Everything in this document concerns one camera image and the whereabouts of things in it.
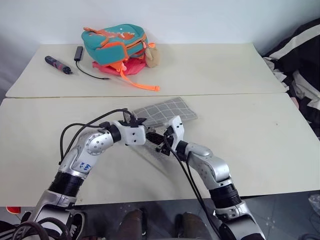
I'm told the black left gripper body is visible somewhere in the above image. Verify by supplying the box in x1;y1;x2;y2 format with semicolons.
145;131;164;146

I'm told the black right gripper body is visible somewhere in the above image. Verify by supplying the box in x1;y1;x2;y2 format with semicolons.
155;126;176;156

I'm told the grey plaid pouch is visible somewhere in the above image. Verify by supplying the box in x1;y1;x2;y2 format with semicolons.
130;96;199;163

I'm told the red plastic bag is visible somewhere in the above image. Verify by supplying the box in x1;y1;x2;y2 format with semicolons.
91;58;147;76

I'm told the beige plush toy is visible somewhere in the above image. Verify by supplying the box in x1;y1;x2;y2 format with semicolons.
145;45;161;69

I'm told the dark brown rounded shape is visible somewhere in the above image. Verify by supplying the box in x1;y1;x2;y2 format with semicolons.
176;211;210;240
119;207;149;240

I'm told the teal orange backpack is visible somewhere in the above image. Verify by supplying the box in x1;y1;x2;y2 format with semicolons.
80;23;161;92

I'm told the dark electric screwdriver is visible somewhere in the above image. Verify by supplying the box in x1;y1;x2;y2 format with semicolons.
44;55;75;76

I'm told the clear plastic wrapper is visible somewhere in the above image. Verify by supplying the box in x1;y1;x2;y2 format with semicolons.
308;194;320;209

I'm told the black white striped clothes pile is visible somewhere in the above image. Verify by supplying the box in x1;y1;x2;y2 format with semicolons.
262;17;320;141

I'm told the black white sneaker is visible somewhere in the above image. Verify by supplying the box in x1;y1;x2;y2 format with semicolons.
0;219;50;240

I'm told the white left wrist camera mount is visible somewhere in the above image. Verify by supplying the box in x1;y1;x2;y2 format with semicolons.
111;119;146;147

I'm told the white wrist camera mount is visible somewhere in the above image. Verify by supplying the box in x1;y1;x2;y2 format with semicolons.
166;115;186;149
111;119;146;147

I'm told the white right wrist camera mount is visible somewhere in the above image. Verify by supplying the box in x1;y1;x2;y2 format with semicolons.
166;115;186;149

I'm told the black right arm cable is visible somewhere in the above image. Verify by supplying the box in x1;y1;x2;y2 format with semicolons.
163;134;221;240

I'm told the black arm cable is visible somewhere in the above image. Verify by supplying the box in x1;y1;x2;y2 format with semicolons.
163;134;221;240
58;107;131;166

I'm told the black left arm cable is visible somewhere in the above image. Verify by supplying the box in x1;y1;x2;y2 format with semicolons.
58;107;131;166

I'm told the black usb hub with cable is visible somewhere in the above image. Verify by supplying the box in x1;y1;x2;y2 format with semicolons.
73;45;111;82

